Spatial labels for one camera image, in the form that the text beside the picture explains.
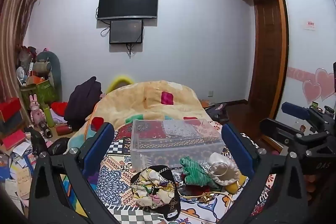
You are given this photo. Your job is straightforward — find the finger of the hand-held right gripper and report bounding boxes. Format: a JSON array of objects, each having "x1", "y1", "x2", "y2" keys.
[
  {"x1": 259, "y1": 118, "x2": 306, "y2": 149},
  {"x1": 281, "y1": 102, "x2": 311, "y2": 121}
]

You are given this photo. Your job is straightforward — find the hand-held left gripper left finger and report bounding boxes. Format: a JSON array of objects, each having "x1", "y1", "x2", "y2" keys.
[{"x1": 28, "y1": 122, "x2": 124, "y2": 224}]

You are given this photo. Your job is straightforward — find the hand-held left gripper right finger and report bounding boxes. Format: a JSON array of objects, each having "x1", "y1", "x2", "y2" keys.
[{"x1": 218, "y1": 123, "x2": 309, "y2": 224}]

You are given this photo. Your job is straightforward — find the white fabric pouch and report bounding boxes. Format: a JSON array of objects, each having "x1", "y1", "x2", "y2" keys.
[{"x1": 209, "y1": 153, "x2": 247, "y2": 186}]

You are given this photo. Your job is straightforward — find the green striped cloth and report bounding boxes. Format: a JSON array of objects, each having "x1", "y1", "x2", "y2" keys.
[{"x1": 180, "y1": 156, "x2": 223, "y2": 187}]

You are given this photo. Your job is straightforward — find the clear plastic storage box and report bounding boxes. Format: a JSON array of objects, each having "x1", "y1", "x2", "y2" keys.
[{"x1": 130, "y1": 118, "x2": 226, "y2": 172}]

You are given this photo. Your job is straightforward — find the floral cream cloth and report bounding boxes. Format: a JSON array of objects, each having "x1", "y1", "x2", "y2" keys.
[{"x1": 131, "y1": 168, "x2": 175, "y2": 208}]

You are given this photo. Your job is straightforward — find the black bag with chain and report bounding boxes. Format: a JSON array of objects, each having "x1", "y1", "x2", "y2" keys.
[{"x1": 130, "y1": 165, "x2": 182, "y2": 222}]

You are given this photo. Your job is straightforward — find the pink heart stickers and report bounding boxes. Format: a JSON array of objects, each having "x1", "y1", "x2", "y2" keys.
[{"x1": 302, "y1": 68, "x2": 336, "y2": 104}]

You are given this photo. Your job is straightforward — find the yellow round object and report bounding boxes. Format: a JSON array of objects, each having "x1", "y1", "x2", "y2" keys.
[{"x1": 226, "y1": 177, "x2": 248, "y2": 194}]

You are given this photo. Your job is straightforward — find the patterned patchwork bed sheet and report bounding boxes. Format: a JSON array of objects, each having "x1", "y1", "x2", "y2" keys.
[{"x1": 60, "y1": 121, "x2": 277, "y2": 224}]

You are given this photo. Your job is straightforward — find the red can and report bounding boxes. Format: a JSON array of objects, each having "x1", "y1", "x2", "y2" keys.
[{"x1": 56, "y1": 124, "x2": 72, "y2": 136}]

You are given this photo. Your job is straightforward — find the black plastic bag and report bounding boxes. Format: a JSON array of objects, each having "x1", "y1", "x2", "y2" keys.
[{"x1": 47, "y1": 137, "x2": 71, "y2": 157}]

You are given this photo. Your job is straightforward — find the dark floor equipment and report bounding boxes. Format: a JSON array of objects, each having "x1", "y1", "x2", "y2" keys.
[{"x1": 202, "y1": 102, "x2": 231, "y2": 124}]

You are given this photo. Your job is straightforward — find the black flashlight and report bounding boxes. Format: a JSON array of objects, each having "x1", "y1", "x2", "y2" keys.
[{"x1": 39, "y1": 122, "x2": 53, "y2": 139}]

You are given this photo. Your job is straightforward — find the dark red cloth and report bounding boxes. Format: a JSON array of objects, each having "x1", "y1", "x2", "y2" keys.
[{"x1": 184, "y1": 184, "x2": 212, "y2": 195}]

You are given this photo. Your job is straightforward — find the green bottle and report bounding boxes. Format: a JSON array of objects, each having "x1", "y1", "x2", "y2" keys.
[{"x1": 43, "y1": 105, "x2": 55, "y2": 128}]

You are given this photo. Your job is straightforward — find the brown wooden door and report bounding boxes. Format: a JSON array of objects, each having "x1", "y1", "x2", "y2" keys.
[{"x1": 248, "y1": 0, "x2": 286, "y2": 121}]

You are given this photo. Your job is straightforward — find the silver foil wrapper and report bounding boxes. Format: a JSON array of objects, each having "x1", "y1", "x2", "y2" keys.
[{"x1": 172, "y1": 166, "x2": 190, "y2": 188}]

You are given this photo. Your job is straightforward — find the yellow fleece blanket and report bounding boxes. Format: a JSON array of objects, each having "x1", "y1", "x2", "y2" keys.
[{"x1": 68, "y1": 80, "x2": 210, "y2": 154}]

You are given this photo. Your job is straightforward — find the pink bunny plush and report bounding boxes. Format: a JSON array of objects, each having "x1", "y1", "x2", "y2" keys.
[{"x1": 29, "y1": 94, "x2": 45, "y2": 124}]

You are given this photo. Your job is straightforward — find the green cardboard box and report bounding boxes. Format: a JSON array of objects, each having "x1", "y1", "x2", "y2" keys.
[{"x1": 28, "y1": 79, "x2": 60, "y2": 109}]

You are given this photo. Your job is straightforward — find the pile of papers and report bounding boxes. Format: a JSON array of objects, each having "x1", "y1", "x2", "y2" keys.
[{"x1": 0, "y1": 140, "x2": 38, "y2": 205}]

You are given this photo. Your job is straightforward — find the red book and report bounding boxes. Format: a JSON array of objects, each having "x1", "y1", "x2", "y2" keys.
[{"x1": 1, "y1": 130, "x2": 27, "y2": 151}]

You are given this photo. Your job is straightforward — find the grey plush toy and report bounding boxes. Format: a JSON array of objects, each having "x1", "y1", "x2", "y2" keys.
[{"x1": 35, "y1": 51, "x2": 62, "y2": 90}]

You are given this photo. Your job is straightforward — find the wooden wardrobe with sliding door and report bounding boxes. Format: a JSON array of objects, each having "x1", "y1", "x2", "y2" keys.
[{"x1": 220, "y1": 0, "x2": 336, "y2": 153}]

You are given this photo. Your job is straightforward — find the red box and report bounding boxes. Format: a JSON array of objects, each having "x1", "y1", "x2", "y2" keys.
[{"x1": 0, "y1": 97, "x2": 22, "y2": 123}]

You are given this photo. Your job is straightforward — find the striped brown curtain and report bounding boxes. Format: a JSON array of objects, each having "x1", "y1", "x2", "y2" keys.
[{"x1": 0, "y1": 0, "x2": 47, "y2": 111}]

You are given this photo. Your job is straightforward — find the gold metal chain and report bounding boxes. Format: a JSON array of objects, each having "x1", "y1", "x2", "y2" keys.
[{"x1": 184, "y1": 190, "x2": 237, "y2": 204}]

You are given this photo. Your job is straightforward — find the yellow fuzzy ring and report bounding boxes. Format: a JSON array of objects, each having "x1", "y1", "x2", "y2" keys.
[{"x1": 106, "y1": 75, "x2": 136, "y2": 94}]

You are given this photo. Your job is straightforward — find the small black wall monitor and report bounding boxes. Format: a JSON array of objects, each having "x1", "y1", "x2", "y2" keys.
[{"x1": 109, "y1": 19, "x2": 144, "y2": 45}]

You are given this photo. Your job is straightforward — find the black wall television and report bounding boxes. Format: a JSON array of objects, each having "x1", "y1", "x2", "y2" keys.
[{"x1": 97, "y1": 0, "x2": 159, "y2": 20}]

